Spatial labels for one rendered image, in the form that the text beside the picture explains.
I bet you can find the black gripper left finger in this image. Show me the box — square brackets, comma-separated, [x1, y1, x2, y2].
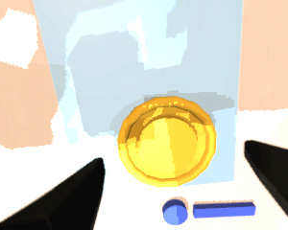
[0, 157, 106, 230]

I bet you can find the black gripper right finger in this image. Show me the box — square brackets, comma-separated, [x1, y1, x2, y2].
[243, 140, 288, 218]

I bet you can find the yellow plate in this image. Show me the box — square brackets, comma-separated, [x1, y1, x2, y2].
[117, 96, 217, 188]

